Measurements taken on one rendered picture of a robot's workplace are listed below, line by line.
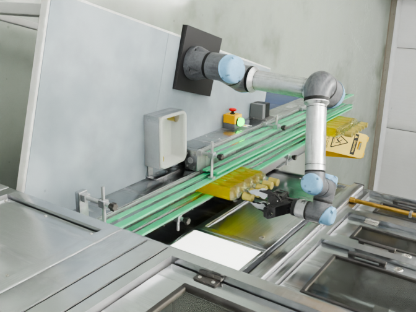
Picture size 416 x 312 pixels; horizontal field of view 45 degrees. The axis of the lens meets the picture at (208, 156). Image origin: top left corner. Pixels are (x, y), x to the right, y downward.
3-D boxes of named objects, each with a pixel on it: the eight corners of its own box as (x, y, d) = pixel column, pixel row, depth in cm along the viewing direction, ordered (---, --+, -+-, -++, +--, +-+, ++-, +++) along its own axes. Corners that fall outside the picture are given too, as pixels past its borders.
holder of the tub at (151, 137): (145, 177, 215) (159, 181, 211) (143, 114, 206) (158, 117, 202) (170, 166, 228) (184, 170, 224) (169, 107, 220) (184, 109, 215)
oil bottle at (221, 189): (194, 190, 224) (235, 202, 213) (194, 179, 222) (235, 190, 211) (201, 187, 229) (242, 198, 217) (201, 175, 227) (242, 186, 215)
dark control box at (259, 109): (249, 117, 280) (262, 119, 276) (249, 103, 278) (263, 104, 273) (256, 114, 287) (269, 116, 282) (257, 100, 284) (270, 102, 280)
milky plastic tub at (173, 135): (145, 166, 213) (161, 170, 208) (144, 114, 206) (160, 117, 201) (171, 156, 226) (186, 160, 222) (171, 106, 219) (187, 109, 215)
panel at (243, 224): (122, 278, 178) (202, 312, 160) (122, 271, 178) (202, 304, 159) (250, 198, 249) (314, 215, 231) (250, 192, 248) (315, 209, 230)
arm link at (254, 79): (223, 57, 224) (340, 73, 194) (239, 67, 236) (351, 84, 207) (215, 83, 224) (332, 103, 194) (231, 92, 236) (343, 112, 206)
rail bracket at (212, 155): (196, 176, 223) (220, 182, 216) (197, 139, 217) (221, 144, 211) (200, 174, 225) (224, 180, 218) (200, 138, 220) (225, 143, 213)
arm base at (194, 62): (189, 40, 218) (208, 43, 213) (207, 52, 231) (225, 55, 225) (179, 73, 218) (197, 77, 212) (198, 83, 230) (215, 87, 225)
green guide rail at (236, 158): (202, 171, 226) (217, 174, 222) (202, 168, 226) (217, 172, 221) (342, 104, 363) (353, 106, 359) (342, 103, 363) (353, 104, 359)
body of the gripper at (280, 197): (275, 204, 214) (301, 212, 207) (265, 212, 207) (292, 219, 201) (276, 187, 211) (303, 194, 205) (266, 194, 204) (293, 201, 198)
